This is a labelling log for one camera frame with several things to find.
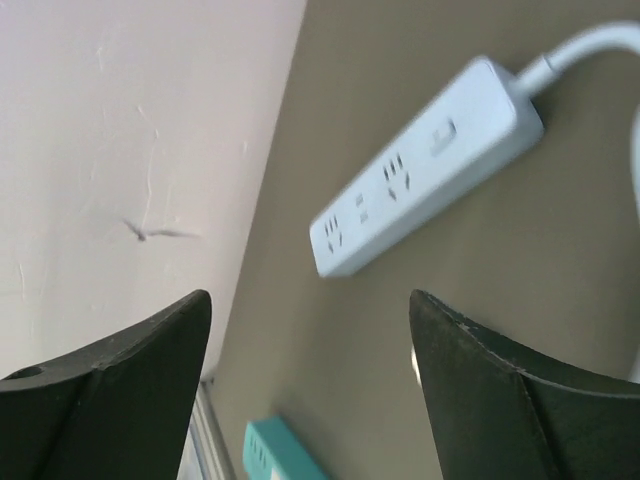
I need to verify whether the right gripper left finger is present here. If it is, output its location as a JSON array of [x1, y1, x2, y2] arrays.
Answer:
[[1, 290, 211, 479]]

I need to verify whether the light blue power strip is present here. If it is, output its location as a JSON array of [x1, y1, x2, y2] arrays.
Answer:
[[309, 57, 544, 278]]

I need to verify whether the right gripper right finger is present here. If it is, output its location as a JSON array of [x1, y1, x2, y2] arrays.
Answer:
[[409, 290, 639, 479]]

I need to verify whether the light blue strip cable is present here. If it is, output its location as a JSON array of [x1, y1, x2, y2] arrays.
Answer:
[[517, 19, 640, 384]]

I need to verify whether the teal rectangular power strip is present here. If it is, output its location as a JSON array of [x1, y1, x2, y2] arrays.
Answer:
[[242, 416, 330, 480]]

